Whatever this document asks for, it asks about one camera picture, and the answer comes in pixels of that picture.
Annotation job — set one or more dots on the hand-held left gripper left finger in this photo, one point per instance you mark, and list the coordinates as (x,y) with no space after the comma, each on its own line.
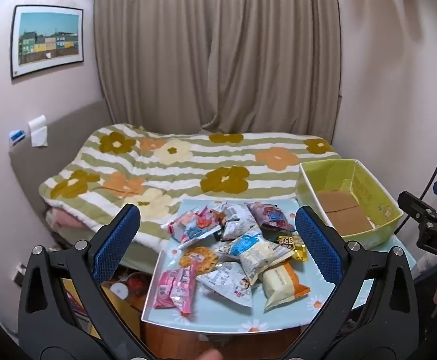
(115,240)

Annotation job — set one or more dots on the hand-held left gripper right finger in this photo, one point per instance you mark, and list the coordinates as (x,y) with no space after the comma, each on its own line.
(318,243)

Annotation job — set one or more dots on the gold snack packet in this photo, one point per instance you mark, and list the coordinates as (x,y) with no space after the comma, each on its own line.
(291,245)

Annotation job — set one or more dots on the green cardboard box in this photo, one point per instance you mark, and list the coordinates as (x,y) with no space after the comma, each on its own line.
(376,191)

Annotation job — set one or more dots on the white blue snack packet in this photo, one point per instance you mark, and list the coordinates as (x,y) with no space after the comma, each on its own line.
(259,253)

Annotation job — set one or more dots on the pink blue snack packet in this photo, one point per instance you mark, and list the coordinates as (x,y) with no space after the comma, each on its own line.
(196,227)

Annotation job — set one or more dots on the round waffle snack packet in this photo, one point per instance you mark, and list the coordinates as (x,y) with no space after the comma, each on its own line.
(198,260)

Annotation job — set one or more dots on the white grey printed snack packet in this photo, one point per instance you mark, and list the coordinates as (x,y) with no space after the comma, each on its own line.
(226,283)

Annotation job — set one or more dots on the person's left hand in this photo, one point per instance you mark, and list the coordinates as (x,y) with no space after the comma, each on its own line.
(209,355)

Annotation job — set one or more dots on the brown cardboard insert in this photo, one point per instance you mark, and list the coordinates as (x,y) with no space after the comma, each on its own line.
(344,210)

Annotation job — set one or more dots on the red round container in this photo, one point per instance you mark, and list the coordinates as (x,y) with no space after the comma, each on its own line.
(139,283)

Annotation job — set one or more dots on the red blue snack packet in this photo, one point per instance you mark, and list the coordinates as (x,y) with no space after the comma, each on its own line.
(273,217)

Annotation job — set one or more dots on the pink folded blanket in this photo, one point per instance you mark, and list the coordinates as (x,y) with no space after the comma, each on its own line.
(66,217)

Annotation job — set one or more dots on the orange cream snack packet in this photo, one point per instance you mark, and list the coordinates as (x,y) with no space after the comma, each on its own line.
(282,285)

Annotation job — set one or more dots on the yellow box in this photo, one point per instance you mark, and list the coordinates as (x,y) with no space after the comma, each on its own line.
(123,318)

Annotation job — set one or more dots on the white silver snack packet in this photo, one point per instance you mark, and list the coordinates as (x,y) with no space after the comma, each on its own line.
(239,221)

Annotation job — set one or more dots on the striped floral blanket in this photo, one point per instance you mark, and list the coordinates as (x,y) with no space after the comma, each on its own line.
(166,172)

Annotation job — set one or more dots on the dark green snack packet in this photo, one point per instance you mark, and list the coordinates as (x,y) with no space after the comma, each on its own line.
(218,235)

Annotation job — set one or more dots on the light blue daisy tablecloth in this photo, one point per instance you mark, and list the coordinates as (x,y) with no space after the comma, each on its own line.
(222,317)

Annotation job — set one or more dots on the grey headboard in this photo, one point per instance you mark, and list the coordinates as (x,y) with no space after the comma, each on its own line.
(64,127)

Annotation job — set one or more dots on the white tissue paper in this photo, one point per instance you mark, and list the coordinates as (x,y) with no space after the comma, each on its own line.
(38,131)

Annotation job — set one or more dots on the small blue white item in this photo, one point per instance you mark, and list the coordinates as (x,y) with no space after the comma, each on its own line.
(16,135)

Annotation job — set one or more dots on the framed picture of houses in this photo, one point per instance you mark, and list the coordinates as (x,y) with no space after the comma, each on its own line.
(47,41)

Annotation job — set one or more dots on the beige curtain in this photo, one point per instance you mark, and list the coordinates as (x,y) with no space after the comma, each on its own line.
(218,52)

